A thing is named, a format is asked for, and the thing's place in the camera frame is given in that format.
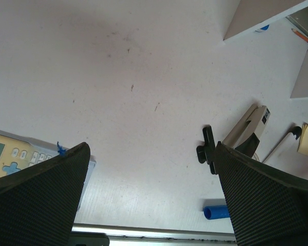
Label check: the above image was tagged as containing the silver black pen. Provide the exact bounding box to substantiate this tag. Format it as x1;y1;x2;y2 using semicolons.
262;126;302;164

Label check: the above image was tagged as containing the small white side shelf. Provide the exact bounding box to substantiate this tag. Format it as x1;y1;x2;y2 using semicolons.
223;0;308;42

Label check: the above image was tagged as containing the orange pencil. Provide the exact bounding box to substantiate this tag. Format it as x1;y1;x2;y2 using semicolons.
292;28;308;43

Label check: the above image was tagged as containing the black binder clip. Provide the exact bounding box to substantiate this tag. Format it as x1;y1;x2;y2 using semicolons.
196;125;217;175

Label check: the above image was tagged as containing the grey black stapler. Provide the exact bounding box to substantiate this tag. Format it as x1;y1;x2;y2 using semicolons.
223;104;271;158

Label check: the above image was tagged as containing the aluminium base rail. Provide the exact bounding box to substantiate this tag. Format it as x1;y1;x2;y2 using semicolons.
72;223;237;245

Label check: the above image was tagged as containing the blue pencil sharpener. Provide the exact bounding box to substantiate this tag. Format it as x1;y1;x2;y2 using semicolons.
255;25;269;33

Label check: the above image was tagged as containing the yellow sticky note pad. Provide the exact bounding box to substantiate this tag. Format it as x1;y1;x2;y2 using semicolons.
297;123;308;156

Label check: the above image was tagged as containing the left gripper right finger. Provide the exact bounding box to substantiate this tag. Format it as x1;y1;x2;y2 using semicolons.
214;142;308;245

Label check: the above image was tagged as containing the blue microfiber duster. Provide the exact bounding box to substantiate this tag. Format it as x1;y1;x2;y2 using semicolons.
203;205;230;220

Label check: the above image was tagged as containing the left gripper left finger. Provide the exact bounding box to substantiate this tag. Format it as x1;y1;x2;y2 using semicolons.
0;142;90;245

